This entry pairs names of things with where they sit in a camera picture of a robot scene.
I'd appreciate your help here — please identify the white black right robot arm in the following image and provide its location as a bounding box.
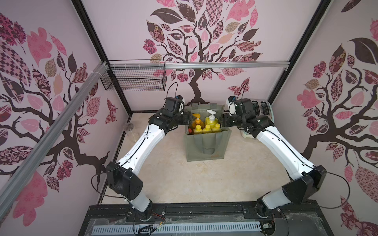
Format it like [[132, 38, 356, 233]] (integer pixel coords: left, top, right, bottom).
[[221, 96, 329, 218]]

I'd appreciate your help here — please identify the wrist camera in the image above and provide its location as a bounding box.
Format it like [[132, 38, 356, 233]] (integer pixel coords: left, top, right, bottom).
[[175, 95, 185, 112], [226, 95, 236, 116]]

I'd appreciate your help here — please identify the black wire basket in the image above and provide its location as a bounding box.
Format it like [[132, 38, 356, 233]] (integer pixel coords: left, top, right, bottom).
[[101, 59, 167, 91]]

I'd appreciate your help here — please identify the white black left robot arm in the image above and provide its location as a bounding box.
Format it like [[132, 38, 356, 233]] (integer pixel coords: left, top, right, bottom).
[[104, 95, 191, 221]]

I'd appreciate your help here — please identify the large orange pump soap bottle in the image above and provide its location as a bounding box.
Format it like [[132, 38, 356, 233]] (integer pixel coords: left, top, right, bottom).
[[192, 113, 205, 129]]

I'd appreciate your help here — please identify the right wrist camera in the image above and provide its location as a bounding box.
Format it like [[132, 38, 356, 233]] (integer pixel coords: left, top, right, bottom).
[[226, 95, 236, 116]]

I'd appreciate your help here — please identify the mint chrome toaster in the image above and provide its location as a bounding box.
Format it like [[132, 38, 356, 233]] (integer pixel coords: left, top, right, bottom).
[[240, 98, 274, 139]]

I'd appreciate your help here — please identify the clear glass cup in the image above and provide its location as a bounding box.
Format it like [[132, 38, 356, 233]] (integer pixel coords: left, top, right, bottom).
[[123, 123, 140, 143]]

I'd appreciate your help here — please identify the white slotted cable duct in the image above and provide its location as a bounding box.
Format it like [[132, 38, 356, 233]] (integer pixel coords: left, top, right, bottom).
[[90, 222, 261, 236]]

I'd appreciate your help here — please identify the orange bottle yellow cap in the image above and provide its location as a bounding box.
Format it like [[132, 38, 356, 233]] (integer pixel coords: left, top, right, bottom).
[[212, 124, 222, 133], [193, 125, 203, 134], [202, 124, 212, 134]]

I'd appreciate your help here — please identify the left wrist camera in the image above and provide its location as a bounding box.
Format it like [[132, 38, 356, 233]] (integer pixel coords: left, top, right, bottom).
[[175, 95, 185, 112]]

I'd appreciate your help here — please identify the green fabric shopping bag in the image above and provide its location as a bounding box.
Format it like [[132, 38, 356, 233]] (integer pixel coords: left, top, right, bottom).
[[184, 103, 232, 162]]

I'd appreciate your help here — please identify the yellow pump soap bottle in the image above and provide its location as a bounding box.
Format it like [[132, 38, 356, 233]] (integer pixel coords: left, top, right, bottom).
[[205, 110, 219, 129]]

